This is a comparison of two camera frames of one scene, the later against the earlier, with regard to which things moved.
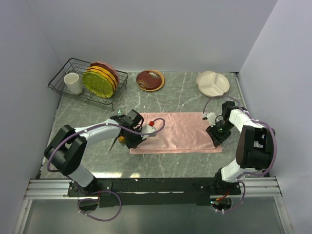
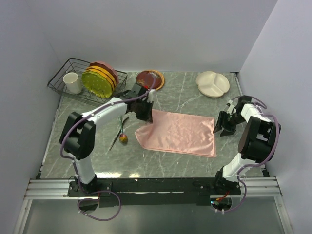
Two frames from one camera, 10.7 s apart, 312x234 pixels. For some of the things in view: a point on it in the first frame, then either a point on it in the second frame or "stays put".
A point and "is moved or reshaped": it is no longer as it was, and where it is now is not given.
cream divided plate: [212, 84] stays put
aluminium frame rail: [57, 189] stays put
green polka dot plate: [97, 85] stays put
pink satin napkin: [184, 132] is moved or reshaped
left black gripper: [133, 145] → [147, 116]
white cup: [74, 82] stays put
